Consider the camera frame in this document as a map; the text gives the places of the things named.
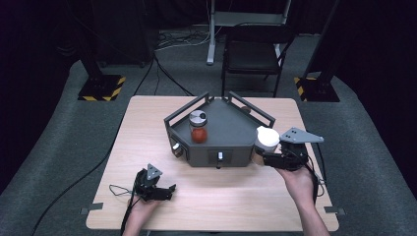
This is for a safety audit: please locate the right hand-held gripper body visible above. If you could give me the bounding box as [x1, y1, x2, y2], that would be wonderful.
[278, 127, 326, 172]

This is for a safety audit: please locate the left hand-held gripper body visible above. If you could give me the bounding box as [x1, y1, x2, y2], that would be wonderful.
[132, 162, 164, 203]

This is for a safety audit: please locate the white cup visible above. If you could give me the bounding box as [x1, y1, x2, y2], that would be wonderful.
[253, 126, 281, 165]

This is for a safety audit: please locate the dark grey corner rack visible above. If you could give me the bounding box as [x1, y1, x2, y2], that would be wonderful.
[163, 91, 276, 169]

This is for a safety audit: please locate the red spice jar grey lid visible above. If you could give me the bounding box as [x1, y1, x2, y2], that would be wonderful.
[188, 109, 209, 145]

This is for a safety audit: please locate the person's left hand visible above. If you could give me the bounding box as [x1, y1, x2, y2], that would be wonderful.
[127, 200, 161, 217]

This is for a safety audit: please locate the person's right hand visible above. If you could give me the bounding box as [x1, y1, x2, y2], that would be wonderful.
[276, 167, 317, 206]

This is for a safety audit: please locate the black stand with striped base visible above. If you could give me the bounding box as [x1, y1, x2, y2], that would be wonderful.
[67, 0, 127, 102]
[293, 0, 343, 103]

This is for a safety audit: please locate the black folding chair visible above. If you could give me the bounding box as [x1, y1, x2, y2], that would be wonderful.
[221, 22, 297, 98]

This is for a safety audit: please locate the white metal stand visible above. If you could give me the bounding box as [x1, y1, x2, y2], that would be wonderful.
[206, 0, 293, 66]

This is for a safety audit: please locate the dark cabinet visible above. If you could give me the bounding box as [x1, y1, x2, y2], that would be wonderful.
[90, 0, 160, 65]

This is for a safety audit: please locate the left hand-held gripper cable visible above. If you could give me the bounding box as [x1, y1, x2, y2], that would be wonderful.
[108, 178, 141, 236]

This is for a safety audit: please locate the hand-held gripper cable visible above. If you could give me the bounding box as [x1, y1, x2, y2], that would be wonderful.
[304, 143, 328, 205]
[108, 178, 141, 236]

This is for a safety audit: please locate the right hand-held gripper cable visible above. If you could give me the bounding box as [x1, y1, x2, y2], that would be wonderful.
[304, 143, 328, 205]

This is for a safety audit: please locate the long black floor cable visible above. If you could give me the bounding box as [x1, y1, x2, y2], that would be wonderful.
[30, 53, 155, 236]

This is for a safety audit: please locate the grey table bracket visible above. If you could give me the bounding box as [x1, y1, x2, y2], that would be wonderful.
[323, 206, 346, 216]

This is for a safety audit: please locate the bundle of floor cables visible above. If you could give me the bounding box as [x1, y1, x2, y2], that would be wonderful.
[154, 29, 211, 52]

